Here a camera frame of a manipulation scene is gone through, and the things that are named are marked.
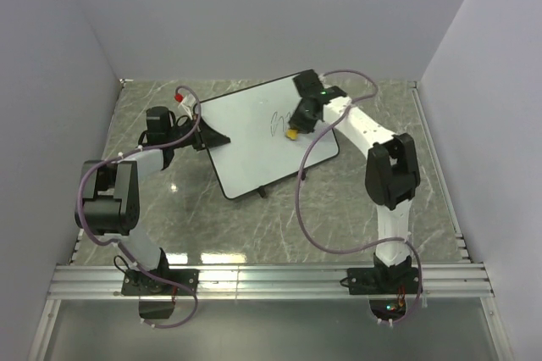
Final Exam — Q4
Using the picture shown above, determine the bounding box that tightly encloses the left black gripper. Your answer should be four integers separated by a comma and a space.
167, 115, 230, 153

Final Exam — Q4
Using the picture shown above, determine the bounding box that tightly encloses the yellow black sponge eraser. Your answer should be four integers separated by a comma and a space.
285, 128, 299, 141

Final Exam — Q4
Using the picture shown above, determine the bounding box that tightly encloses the white whiteboard black frame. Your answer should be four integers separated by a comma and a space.
201, 75, 327, 200

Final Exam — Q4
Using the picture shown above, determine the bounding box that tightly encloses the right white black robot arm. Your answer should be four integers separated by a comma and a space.
285, 69, 421, 293

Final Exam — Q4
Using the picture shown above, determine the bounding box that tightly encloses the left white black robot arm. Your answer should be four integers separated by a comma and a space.
75, 107, 231, 295

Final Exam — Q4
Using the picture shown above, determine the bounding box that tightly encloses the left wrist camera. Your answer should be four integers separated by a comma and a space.
174, 92, 196, 116

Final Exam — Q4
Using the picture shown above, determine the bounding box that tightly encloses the right side aluminium rail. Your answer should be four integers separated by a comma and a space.
409, 81, 473, 263

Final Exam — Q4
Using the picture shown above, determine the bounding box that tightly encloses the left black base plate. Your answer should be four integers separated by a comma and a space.
121, 269, 199, 297

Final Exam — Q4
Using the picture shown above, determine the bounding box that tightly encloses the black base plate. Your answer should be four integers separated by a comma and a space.
121, 269, 199, 297
340, 267, 420, 296

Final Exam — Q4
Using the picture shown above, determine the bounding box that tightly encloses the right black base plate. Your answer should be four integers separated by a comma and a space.
340, 267, 420, 296

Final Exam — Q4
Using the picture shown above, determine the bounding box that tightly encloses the aluminium mounting rail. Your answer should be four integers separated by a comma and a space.
47, 263, 494, 301

